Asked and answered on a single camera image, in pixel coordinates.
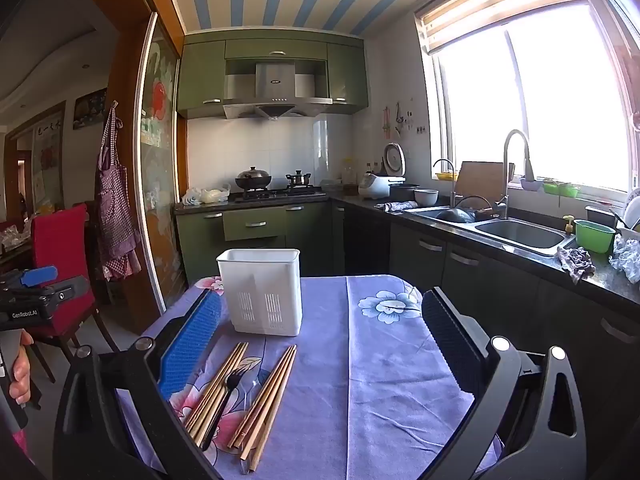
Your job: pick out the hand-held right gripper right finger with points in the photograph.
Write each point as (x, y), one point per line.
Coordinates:
(450, 345)

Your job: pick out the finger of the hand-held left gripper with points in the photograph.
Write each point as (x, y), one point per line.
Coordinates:
(37, 276)
(70, 291)

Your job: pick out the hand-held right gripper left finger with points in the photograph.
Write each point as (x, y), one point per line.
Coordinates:
(192, 340)

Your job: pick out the black plastic fork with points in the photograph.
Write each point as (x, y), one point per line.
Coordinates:
(231, 382)

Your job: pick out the white plastic utensil holder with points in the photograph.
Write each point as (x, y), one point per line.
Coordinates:
(260, 290)

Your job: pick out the clear plastic spoon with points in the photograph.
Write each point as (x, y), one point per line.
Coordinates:
(245, 467)

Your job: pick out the person's left hand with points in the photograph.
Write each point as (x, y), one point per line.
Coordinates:
(21, 370)

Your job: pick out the red chair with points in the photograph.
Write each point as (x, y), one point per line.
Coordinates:
(60, 245)

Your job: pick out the dark lower cabinets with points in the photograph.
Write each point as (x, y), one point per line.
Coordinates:
(500, 285)

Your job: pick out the purple floral tablecloth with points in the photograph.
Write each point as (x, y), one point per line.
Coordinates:
(375, 385)

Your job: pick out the checkered apron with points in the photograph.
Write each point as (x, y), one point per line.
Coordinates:
(112, 210)

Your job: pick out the green lower cabinets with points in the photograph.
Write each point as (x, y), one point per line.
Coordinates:
(200, 240)

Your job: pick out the green cabinets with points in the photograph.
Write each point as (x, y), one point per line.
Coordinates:
(200, 240)
(345, 75)

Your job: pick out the black kitchen countertop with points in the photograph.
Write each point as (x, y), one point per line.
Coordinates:
(525, 262)

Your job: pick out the black pan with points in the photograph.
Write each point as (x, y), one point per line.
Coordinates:
(457, 215)

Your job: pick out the stainless steel sink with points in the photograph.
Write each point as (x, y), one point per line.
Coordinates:
(520, 234)

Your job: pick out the white plastic bags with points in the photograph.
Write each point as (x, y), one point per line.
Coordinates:
(205, 195)

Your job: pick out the patterned dish cloth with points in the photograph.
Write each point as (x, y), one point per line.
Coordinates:
(397, 205)

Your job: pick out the white bowl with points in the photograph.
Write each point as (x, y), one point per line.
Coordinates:
(426, 197)

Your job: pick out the purple rag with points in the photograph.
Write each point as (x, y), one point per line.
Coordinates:
(576, 262)

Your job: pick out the sliding glass door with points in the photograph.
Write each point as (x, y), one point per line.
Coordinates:
(160, 160)

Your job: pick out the black inner pot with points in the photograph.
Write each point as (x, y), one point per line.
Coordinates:
(402, 192)

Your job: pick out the small steel faucet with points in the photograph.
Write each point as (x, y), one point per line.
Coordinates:
(452, 180)

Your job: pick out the wooden cutting board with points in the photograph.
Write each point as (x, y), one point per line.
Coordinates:
(480, 180)

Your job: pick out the soap pump bottle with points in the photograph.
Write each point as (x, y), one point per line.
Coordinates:
(568, 225)

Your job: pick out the gas stove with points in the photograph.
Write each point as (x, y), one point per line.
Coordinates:
(280, 193)

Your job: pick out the black wok with lid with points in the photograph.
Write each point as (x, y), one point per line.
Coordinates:
(253, 177)

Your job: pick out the green plastic basin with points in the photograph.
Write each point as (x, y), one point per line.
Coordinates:
(594, 237)

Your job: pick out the white rice cooker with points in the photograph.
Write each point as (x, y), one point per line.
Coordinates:
(385, 170)

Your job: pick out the green sill containers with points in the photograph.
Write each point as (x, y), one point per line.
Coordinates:
(560, 188)

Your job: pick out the small black pot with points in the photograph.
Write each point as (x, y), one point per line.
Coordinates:
(298, 179)

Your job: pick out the tall steel faucet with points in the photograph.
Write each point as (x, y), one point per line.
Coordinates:
(507, 160)

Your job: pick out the crumpled foil bag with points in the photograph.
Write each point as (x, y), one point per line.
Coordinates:
(627, 260)

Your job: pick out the oil bottle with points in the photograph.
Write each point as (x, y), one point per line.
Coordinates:
(348, 175)

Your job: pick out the black plastic container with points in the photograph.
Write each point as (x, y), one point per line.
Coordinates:
(600, 215)

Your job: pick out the kitchen window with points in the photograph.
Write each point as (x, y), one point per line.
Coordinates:
(550, 100)

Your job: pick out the steel range hood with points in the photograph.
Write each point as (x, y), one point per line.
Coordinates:
(275, 85)

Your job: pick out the green upper cabinets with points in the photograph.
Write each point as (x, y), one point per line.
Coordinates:
(345, 75)

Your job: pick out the striped window blind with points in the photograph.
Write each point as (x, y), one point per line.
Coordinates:
(500, 5)

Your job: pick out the calligraphy wall scroll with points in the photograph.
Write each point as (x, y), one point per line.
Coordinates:
(47, 160)

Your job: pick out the wall poster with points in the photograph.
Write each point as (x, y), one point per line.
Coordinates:
(90, 109)

